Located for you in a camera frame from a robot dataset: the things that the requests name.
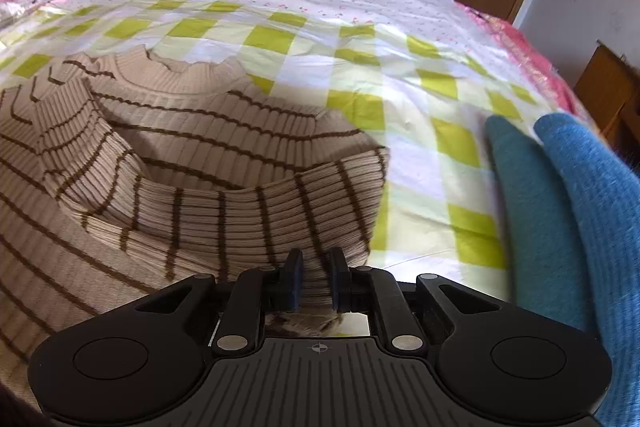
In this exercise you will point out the blue knit sweater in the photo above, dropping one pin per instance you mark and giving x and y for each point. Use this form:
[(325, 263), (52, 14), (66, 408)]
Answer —
[(600, 232)]

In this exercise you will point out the beige brown-striped knit sweater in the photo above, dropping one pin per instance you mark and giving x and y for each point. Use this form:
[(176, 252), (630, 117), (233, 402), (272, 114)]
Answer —
[(200, 187)]

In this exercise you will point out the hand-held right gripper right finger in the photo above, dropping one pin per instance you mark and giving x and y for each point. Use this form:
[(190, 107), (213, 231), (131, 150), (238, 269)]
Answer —
[(339, 282)]

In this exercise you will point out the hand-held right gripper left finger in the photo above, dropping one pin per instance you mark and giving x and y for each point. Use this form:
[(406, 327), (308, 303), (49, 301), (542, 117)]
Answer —
[(293, 283)]

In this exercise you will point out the pink floral quilt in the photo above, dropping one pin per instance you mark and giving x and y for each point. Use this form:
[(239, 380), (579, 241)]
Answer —
[(530, 57)]

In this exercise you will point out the teal knit garment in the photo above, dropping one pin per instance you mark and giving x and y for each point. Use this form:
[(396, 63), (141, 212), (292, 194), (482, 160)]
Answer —
[(535, 217)]

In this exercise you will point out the wooden desk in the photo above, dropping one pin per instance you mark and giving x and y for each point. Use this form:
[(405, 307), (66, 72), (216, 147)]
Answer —
[(607, 92)]

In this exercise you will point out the green and white checked sheet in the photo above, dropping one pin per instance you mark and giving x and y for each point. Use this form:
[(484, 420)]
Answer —
[(425, 117)]

